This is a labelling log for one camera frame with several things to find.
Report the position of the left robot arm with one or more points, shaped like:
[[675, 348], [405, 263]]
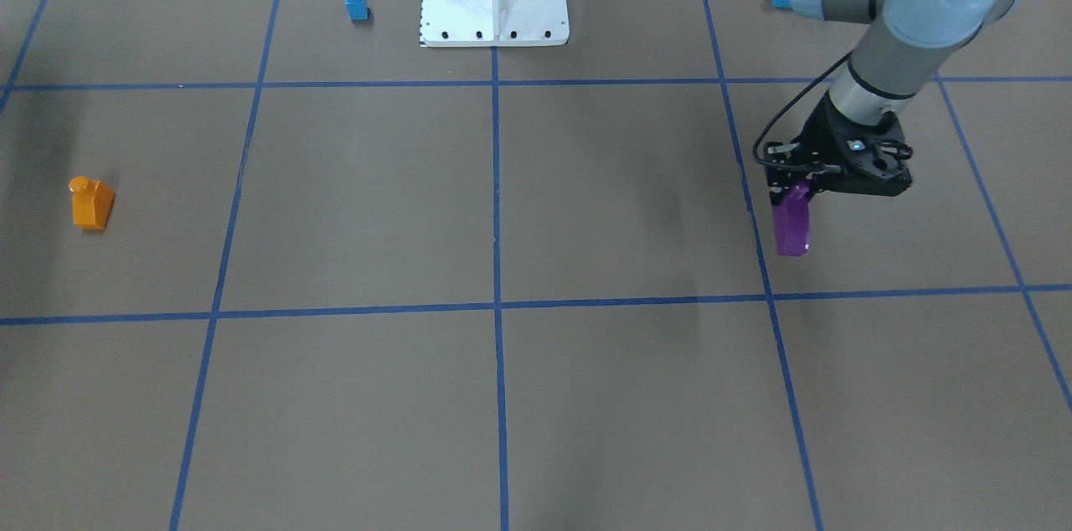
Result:
[[906, 42]]

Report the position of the orange trapezoid block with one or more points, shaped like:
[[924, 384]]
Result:
[[90, 202]]

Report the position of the small blue block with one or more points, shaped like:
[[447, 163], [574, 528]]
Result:
[[357, 10]]

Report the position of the purple trapezoid block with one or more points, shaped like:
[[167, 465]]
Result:
[[791, 222]]

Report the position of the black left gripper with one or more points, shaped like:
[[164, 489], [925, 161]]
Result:
[[822, 132]]

